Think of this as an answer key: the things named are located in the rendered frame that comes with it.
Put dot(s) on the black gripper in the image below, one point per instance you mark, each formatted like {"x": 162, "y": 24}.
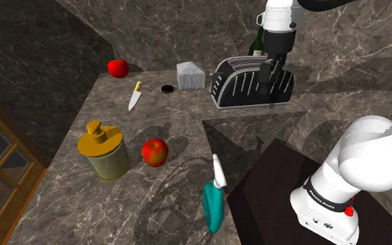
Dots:
{"x": 278, "y": 41}

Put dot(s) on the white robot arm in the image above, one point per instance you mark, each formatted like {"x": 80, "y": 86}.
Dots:
{"x": 362, "y": 163}

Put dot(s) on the green glass bottle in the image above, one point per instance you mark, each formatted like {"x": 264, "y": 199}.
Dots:
{"x": 257, "y": 44}

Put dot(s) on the black toaster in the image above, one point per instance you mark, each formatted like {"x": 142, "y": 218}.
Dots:
{"x": 239, "y": 84}

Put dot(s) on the grey ribbed block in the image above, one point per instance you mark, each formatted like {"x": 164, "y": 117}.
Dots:
{"x": 190, "y": 77}

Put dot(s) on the small black round disc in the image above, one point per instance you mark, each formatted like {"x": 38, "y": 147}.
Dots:
{"x": 167, "y": 89}

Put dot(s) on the dark robot stand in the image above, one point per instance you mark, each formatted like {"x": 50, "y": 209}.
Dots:
{"x": 267, "y": 203}

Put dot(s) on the red and orange apple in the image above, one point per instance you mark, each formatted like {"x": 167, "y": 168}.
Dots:
{"x": 154, "y": 152}

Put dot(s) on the teal spray bottle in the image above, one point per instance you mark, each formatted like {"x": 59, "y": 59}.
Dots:
{"x": 213, "y": 207}

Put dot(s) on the plain red apple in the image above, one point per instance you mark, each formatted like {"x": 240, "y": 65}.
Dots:
{"x": 118, "y": 68}

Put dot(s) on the olive jar with yellow lid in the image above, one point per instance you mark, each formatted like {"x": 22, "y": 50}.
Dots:
{"x": 105, "y": 152}

